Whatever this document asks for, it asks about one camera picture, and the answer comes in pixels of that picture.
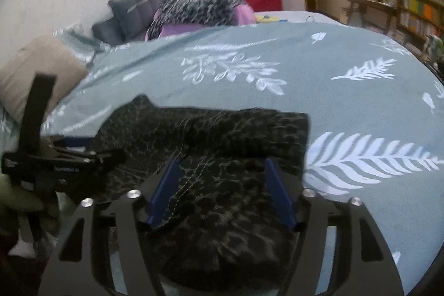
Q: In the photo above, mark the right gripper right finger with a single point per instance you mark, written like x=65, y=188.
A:
x=362, y=262

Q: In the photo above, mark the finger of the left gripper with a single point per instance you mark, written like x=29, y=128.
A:
x=71, y=142

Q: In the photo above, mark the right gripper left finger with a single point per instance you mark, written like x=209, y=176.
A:
x=107, y=248

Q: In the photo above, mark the black leopard print pants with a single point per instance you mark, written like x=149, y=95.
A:
x=220, y=230

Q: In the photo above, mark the left gloved hand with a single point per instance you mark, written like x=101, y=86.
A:
x=16, y=201

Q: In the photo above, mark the dark grey padded headboard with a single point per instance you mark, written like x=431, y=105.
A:
x=129, y=21

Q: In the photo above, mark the grey leaf pattern duvet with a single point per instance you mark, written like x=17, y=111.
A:
x=375, y=127

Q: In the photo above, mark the pink purple bedding pile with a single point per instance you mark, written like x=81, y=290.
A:
x=215, y=18

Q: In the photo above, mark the leopard print blanket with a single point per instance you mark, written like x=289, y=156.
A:
x=197, y=8

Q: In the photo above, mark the yellow blue round toy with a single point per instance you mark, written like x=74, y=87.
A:
x=266, y=19

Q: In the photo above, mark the black metal chair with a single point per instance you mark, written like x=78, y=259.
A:
x=433, y=52

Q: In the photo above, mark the wooden bookshelf with books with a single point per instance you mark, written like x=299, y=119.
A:
x=417, y=20

